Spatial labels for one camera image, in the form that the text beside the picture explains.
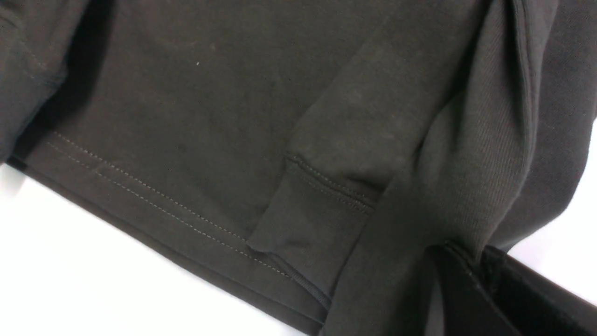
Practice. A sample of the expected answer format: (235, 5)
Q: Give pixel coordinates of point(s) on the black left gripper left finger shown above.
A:
(457, 303)

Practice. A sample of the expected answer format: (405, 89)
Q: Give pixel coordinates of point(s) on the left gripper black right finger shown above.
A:
(533, 304)

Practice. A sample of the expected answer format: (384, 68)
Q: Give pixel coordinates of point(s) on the dark gray long-sleeve top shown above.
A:
(303, 154)

